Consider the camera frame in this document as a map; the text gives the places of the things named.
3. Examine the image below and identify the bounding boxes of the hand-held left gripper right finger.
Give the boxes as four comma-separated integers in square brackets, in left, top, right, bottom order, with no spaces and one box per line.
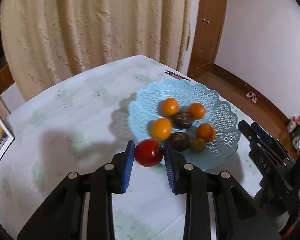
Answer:
[164,141,282,240]

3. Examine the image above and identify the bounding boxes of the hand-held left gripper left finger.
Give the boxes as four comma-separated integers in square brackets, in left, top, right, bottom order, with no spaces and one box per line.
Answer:
[17,140,135,240]

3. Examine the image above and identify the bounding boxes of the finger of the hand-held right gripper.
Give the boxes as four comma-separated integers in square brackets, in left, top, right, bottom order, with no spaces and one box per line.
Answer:
[251,122,290,166]
[238,120,294,196]

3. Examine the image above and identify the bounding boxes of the red tomato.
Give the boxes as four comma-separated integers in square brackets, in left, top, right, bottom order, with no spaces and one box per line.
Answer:
[134,139,165,167]

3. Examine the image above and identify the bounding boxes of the dark wrinkled passion fruit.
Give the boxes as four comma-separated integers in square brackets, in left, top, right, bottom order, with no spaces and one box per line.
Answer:
[169,132,191,152]
[172,112,193,130]

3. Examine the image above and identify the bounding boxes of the brown-green longan fruit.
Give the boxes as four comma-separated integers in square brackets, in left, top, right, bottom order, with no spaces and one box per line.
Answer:
[191,138,206,153]

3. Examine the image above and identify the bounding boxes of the large oval orange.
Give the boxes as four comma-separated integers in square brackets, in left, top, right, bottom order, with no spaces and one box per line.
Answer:
[151,118,172,141]

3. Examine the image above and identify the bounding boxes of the light blue lattice basket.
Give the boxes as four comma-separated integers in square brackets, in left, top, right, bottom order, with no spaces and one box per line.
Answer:
[128,78,241,171]

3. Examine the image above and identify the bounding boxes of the round orange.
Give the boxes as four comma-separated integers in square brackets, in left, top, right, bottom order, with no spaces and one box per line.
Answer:
[196,123,216,143]

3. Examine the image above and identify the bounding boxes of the oval mandarin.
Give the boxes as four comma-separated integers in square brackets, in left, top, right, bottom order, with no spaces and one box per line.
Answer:
[162,98,179,116]

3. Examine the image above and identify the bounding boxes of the small round mandarin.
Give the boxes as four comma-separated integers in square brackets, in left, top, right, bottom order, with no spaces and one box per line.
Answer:
[188,102,206,120]

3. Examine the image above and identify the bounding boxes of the pink slippers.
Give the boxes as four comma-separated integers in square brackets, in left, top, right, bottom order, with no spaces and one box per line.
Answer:
[245,91,258,103]

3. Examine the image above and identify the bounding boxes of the wooden baseboard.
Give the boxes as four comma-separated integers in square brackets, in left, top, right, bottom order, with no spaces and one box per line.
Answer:
[210,63,291,121]

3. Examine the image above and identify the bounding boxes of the dark flat item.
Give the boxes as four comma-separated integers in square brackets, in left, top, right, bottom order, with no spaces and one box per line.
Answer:
[164,70,191,81]

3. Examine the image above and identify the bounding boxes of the brown wooden door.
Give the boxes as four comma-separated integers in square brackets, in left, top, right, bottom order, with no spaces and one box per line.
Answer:
[187,0,229,78]

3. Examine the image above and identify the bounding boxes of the beige textured curtain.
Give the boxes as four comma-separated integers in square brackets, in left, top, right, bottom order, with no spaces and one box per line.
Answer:
[0,0,193,101]

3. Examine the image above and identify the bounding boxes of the wooden window frame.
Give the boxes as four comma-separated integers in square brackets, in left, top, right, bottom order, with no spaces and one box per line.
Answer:
[0,5,16,96]

